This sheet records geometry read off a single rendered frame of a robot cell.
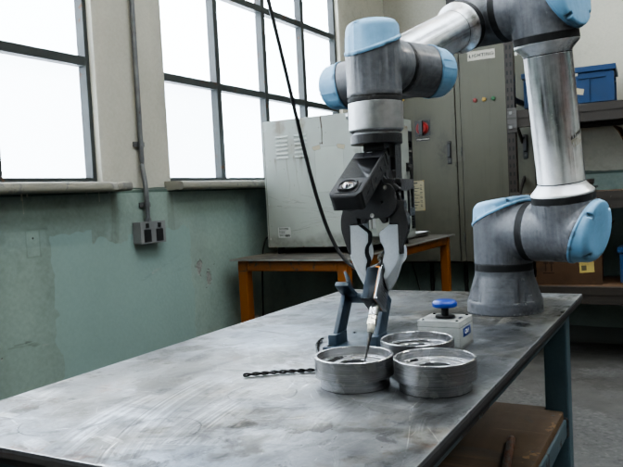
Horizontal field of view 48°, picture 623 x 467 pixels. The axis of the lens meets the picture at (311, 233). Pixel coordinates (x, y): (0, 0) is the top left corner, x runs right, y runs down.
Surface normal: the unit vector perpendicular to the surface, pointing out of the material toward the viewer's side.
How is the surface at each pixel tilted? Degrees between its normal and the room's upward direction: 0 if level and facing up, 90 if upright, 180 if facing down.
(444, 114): 90
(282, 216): 90
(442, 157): 90
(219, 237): 90
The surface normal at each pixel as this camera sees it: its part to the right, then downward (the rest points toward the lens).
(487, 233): -0.72, 0.07
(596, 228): 0.70, 0.13
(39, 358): 0.88, -0.02
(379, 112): 0.02, 0.04
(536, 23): -0.50, 0.22
